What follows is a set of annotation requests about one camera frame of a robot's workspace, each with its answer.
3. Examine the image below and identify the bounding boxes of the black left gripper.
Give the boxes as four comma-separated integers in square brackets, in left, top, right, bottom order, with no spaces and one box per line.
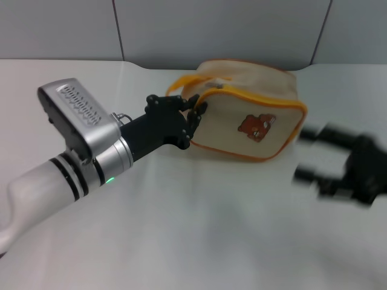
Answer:
[119,94,209,161]

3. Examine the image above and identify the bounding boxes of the silver cable connector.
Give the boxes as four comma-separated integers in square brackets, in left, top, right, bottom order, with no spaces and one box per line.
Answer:
[109,112,131,125]

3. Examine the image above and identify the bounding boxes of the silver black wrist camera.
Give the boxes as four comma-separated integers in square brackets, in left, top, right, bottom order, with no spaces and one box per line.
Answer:
[37,78,122,166]

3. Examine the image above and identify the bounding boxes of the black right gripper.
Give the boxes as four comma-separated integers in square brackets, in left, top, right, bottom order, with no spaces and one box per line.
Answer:
[290,124,385,210]

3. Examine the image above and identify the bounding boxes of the beige food bag orange trim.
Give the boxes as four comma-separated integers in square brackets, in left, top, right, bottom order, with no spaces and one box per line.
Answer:
[165,58,309,164]

